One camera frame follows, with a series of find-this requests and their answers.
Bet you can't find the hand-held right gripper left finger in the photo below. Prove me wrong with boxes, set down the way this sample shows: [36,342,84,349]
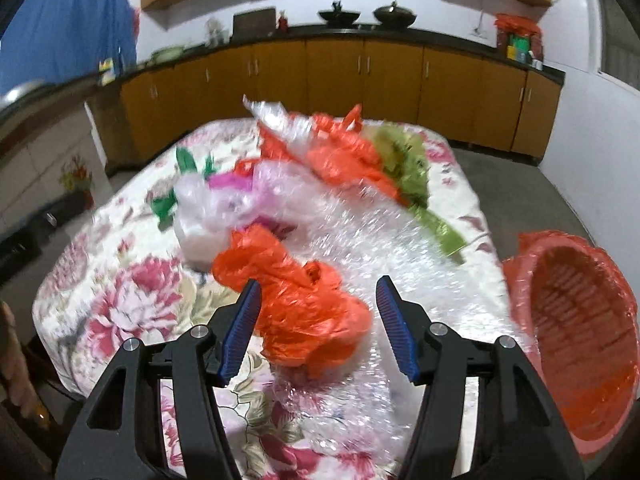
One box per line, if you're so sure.
[55,279,263,480]

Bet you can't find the red plastic basket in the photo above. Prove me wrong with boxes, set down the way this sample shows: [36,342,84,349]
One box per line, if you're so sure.
[502,230,640,458]

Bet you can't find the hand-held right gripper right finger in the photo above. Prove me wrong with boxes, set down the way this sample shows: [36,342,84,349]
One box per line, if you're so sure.
[375,275,586,480]

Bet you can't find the dark green plastic bag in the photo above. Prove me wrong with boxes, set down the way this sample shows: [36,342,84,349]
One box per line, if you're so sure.
[150,146,216,231]

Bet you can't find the blue hanging cloth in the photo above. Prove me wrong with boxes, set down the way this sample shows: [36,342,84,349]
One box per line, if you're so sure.
[0,0,141,96]

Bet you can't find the clear glass jar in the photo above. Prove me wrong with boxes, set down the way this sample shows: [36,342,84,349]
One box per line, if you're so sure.
[205,17,231,43]

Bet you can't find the red bag with boxes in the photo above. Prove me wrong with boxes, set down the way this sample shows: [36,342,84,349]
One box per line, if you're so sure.
[494,12,545,63]

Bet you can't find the white translucent plastic bag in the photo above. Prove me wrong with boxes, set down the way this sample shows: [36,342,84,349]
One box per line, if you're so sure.
[172,160,311,268]

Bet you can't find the pink plastic bag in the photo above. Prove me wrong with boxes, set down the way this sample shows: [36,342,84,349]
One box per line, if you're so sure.
[207,170,261,193]

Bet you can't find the brown cutting board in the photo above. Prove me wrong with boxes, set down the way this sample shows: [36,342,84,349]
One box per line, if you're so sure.
[232,7,277,38]

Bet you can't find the clear plastic wrap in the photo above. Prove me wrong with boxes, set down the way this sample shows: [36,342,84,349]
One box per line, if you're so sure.
[242,95,321,161]

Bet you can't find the black wok with lid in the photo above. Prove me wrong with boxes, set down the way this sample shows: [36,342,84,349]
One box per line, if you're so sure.
[372,1,417,28]

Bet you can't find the light green plastic bag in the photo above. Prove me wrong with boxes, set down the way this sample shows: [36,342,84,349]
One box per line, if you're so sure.
[372,125,468,263]

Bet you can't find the green basin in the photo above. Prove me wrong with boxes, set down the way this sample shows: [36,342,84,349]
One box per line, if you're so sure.
[150,45,187,63]

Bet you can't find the black wok with handle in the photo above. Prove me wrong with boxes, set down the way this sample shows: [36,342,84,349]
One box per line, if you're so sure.
[317,2,362,27]

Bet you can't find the floral printed blanket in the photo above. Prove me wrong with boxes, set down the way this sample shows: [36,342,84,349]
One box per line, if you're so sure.
[32,117,506,480]

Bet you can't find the yellow sponge pack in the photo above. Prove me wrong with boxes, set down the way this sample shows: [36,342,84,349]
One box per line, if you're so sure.
[97,57,121,86]

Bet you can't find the black countertop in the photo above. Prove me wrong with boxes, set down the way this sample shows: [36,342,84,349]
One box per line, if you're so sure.
[95,25,566,86]

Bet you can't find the large red plastic bag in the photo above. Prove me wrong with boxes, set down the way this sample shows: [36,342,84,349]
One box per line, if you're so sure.
[305,105,411,206]

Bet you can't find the small red plastic bag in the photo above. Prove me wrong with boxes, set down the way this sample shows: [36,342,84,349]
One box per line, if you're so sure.
[235,130,296,176]

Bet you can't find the wooden base cabinets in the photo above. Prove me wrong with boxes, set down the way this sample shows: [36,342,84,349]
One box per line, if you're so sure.
[120,37,563,161]

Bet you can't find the clear bubble wrap sheet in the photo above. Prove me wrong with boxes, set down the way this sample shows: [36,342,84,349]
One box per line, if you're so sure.
[270,190,516,471]

